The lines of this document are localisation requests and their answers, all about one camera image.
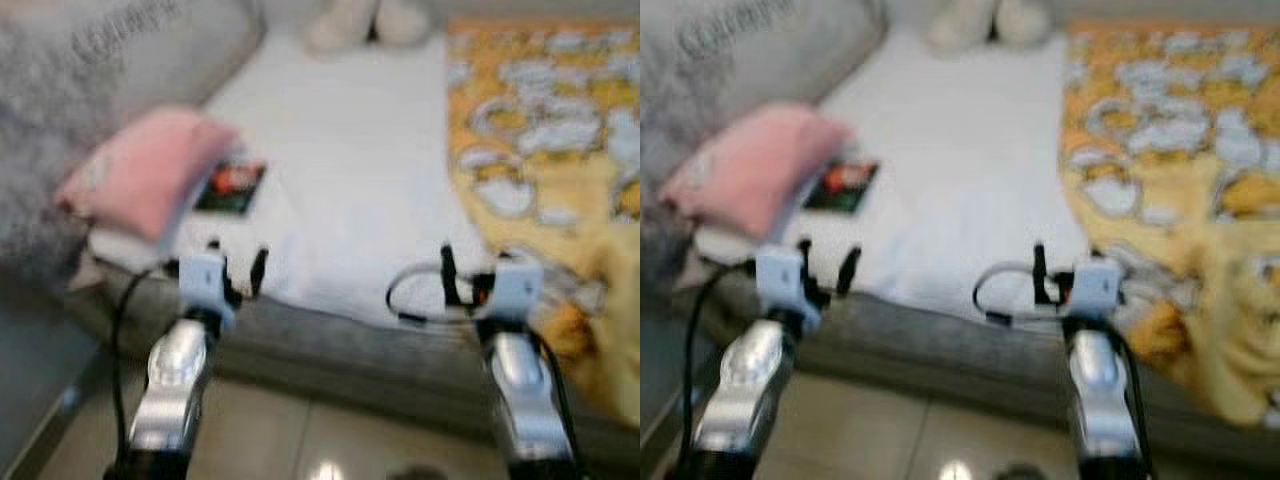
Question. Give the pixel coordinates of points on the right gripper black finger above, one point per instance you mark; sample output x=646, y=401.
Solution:
x=1040, y=270
x=449, y=272

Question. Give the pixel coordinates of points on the dark book with red cover art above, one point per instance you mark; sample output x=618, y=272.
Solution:
x=232, y=188
x=842, y=187

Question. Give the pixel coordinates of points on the pink pillow with sheep print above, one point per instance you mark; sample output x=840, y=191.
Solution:
x=140, y=170
x=750, y=165

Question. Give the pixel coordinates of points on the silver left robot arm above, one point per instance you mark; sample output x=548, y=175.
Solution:
x=170, y=390
x=740, y=390

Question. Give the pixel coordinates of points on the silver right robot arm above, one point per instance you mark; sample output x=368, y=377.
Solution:
x=1100, y=390
x=520, y=390

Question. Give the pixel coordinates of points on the grey quilted mattress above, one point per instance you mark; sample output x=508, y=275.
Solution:
x=930, y=345
x=340, y=345

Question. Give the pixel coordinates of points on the white quilted mattress pad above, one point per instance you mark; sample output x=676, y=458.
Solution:
x=360, y=150
x=960, y=150

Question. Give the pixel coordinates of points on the grey patterned padded headboard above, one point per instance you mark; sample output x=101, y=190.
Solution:
x=720, y=80
x=60, y=90

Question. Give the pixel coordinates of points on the yellow cartoon print blanket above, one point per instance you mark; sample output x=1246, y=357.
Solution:
x=1180, y=120
x=560, y=120

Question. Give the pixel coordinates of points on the beige plush toy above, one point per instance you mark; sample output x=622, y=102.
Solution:
x=965, y=25
x=345, y=25

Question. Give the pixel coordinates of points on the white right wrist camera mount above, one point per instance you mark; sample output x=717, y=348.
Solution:
x=515, y=285
x=1095, y=285

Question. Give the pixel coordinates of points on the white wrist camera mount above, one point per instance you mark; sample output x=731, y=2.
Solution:
x=205, y=280
x=515, y=285
x=782, y=280
x=1095, y=285

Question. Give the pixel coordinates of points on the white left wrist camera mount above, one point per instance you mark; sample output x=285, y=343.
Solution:
x=782, y=280
x=205, y=280

